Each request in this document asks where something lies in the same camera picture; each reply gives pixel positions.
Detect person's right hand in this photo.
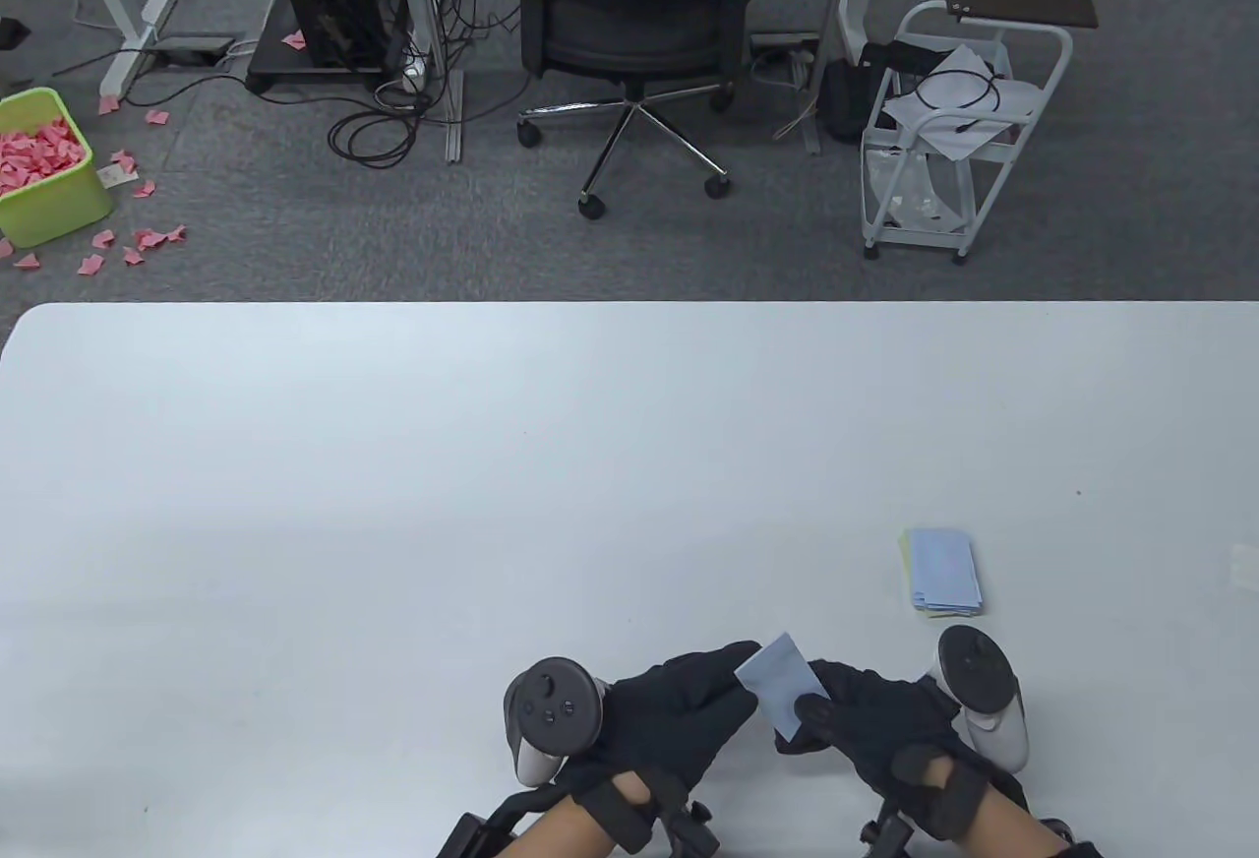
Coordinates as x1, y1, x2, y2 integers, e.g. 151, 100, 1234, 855
775, 659, 973, 802

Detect person's left hand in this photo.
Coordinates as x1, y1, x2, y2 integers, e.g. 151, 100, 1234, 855
563, 642, 764, 792

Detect light blue paper sheet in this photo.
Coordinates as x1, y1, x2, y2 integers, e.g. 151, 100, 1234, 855
735, 632, 833, 744

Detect person's left forearm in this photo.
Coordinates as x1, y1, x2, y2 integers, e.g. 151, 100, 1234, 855
510, 771, 652, 858

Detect person's right forearm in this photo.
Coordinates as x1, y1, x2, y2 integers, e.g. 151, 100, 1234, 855
923, 758, 1075, 858

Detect grey right hand controller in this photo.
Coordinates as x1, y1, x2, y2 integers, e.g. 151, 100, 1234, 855
929, 624, 1032, 772

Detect grey hand controller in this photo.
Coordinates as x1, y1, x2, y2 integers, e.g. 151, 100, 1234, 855
503, 657, 608, 788
929, 624, 1032, 772

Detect grey left hand controller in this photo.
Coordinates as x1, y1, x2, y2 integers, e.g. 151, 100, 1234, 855
503, 657, 608, 788

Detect stack of pastel paper sheets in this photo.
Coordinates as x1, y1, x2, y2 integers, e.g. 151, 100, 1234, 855
899, 528, 986, 619

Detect white rolling cart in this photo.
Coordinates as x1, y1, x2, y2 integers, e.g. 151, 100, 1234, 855
860, 0, 1074, 267

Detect black bag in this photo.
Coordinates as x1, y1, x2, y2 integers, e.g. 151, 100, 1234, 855
818, 59, 876, 147

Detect white paper sheets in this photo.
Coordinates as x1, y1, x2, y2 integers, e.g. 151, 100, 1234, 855
880, 44, 1042, 162

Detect grey metal desk leg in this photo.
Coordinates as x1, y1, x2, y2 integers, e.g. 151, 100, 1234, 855
799, 0, 891, 156

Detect black office chair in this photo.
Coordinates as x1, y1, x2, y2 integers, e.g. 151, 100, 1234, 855
500, 0, 778, 221

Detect scattered pink paper pieces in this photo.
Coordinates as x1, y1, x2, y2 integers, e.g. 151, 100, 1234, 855
0, 30, 308, 276

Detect green plastic bin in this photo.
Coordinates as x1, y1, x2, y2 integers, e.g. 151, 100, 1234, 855
0, 88, 116, 250

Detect pile of pink folded papers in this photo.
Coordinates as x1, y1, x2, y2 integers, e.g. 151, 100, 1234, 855
0, 117, 82, 194

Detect white desk leg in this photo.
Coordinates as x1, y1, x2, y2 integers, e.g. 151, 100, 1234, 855
69, 0, 180, 99

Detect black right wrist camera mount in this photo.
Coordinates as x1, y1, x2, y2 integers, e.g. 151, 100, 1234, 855
860, 746, 1105, 858

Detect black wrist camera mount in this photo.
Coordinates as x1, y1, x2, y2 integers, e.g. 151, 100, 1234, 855
436, 766, 721, 858
860, 746, 1105, 858

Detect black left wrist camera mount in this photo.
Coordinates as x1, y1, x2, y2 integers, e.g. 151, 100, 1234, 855
436, 766, 721, 858

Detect black cable on cart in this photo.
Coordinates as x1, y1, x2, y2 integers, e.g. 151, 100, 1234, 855
890, 61, 1004, 136

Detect bundle of black cables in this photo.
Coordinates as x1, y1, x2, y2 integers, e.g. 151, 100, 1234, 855
325, 0, 522, 170

